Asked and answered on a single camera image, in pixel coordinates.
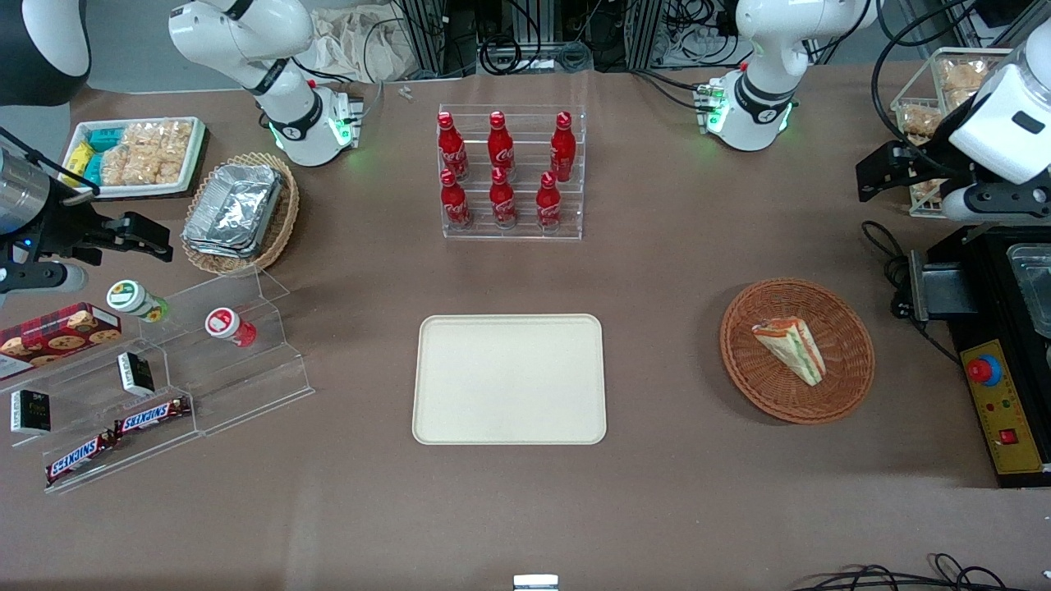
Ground green lidded small bottle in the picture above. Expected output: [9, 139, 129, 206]
[107, 280, 170, 323]

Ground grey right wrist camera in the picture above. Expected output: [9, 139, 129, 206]
[0, 262, 88, 297]

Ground black machine cable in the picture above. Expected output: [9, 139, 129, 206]
[861, 220, 963, 364]

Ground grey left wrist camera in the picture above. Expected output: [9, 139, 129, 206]
[942, 184, 1051, 223]

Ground white snack tray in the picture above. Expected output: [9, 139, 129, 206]
[62, 117, 207, 200]

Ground clear plastic container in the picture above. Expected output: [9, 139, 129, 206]
[1006, 243, 1051, 338]

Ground beige cloth bag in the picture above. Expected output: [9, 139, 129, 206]
[308, 7, 413, 85]

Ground stacked aluminium foil containers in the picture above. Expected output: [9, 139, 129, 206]
[181, 163, 285, 260]

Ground red cookie box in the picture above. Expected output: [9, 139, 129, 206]
[0, 303, 123, 381]

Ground oval tan wicker basket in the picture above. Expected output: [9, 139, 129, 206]
[181, 152, 301, 277]

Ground black floor cables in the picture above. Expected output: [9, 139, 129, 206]
[791, 553, 1051, 591]

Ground clear acrylic bottle rack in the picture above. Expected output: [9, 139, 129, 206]
[438, 104, 585, 241]

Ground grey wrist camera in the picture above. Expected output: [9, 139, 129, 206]
[0, 262, 88, 297]
[942, 184, 1051, 223]

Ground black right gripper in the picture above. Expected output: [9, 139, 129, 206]
[44, 197, 174, 266]

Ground bagged rice crackers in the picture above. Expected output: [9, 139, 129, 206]
[99, 120, 195, 187]

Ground cream rectangular tray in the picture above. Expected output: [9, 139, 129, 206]
[412, 314, 608, 446]

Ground small black box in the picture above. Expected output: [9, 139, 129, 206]
[117, 351, 156, 397]
[10, 390, 52, 435]

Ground triangular sandwich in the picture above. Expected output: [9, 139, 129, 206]
[752, 316, 827, 387]

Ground black machine with yellow panel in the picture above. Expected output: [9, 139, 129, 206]
[907, 223, 1051, 490]

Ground white wire rack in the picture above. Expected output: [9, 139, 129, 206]
[890, 47, 1016, 219]

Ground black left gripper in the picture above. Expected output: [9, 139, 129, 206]
[856, 140, 982, 203]

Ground red cola bottle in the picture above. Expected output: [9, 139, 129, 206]
[488, 112, 516, 183]
[536, 172, 563, 231]
[440, 169, 473, 230]
[438, 112, 470, 182]
[550, 112, 577, 183]
[489, 167, 518, 230]

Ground clear acrylic stepped shelf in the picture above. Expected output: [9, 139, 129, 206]
[0, 267, 316, 494]

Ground snickers bar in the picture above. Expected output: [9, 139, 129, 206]
[112, 397, 192, 437]
[45, 433, 117, 484]

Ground background cable tangle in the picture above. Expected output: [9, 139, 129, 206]
[661, 0, 744, 71]

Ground red lidded small bottle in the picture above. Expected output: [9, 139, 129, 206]
[205, 307, 258, 348]

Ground aluminium frame rack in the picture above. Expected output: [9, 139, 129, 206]
[392, 0, 668, 76]

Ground round brown wicker basket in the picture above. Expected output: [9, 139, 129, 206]
[720, 278, 876, 425]

